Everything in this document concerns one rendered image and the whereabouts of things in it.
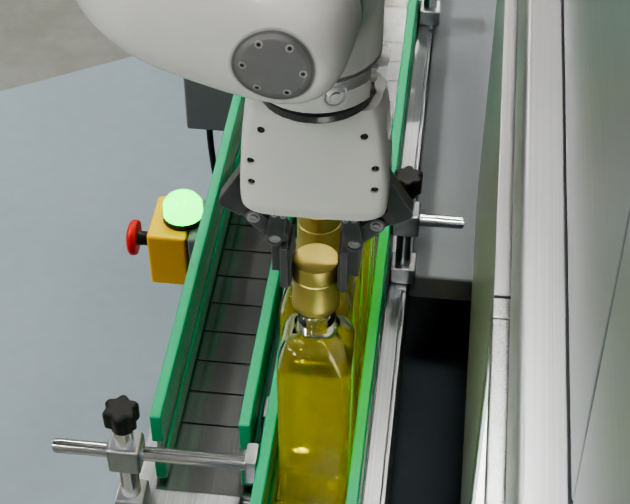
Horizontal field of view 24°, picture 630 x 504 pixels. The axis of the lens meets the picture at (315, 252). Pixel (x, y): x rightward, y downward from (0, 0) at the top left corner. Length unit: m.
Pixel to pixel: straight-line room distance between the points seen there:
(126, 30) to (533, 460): 0.35
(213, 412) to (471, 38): 0.65
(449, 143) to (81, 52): 2.09
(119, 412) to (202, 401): 0.19
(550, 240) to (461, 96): 0.96
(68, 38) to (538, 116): 2.91
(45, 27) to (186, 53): 2.90
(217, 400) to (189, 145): 0.80
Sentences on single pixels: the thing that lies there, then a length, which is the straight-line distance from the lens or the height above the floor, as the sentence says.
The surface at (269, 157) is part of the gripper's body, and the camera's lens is 0.96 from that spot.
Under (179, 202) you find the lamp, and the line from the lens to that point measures 1.56.
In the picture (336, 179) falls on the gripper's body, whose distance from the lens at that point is 0.96.
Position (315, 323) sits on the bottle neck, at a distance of 1.07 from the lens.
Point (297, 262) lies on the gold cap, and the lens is 1.04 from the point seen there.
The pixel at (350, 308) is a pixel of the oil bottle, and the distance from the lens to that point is 1.13.
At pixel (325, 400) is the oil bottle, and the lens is 1.11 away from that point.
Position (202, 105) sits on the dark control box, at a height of 0.96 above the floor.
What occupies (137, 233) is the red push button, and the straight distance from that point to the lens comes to 1.62.
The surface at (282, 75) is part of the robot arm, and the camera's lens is 0.80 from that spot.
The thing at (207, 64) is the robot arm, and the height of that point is 1.58.
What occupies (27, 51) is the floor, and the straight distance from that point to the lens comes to 3.63.
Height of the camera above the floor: 2.05
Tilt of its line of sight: 43 degrees down
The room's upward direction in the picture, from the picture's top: straight up
